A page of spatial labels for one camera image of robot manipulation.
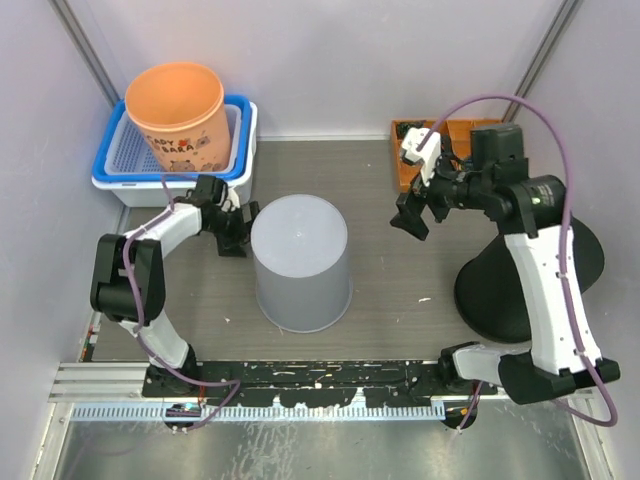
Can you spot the grey plastic bucket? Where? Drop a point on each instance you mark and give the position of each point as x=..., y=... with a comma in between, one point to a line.
x=300, y=249

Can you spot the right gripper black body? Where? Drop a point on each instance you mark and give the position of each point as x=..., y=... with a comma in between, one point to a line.
x=443, y=193

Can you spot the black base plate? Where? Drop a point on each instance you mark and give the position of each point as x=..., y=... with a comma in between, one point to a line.
x=392, y=383

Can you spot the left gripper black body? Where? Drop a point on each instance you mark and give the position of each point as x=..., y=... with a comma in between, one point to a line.
x=232, y=222

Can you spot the aluminium rail frame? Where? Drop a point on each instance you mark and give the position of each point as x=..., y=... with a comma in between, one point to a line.
x=111, y=391

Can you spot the orange wooden compartment tray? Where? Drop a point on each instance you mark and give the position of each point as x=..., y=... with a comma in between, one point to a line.
x=458, y=131

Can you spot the black plastic bucket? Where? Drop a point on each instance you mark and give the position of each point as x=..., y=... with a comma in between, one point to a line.
x=488, y=294

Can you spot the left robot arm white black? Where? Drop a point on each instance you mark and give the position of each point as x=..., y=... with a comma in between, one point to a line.
x=128, y=283

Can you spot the orange plastic bucket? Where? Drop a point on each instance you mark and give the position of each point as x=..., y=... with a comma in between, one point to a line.
x=179, y=110

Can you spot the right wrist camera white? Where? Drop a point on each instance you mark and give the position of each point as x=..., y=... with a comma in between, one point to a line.
x=422, y=146

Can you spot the blue perforated basket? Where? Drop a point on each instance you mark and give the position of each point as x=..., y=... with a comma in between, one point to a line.
x=125, y=157

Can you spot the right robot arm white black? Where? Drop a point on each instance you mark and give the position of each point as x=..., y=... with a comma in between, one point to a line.
x=523, y=292

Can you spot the white plastic tub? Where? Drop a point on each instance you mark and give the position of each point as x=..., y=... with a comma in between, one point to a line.
x=141, y=195

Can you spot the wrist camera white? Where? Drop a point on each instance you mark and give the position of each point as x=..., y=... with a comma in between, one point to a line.
x=422, y=146
x=230, y=202

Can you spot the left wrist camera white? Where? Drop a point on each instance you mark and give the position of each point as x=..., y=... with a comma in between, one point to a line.
x=230, y=202

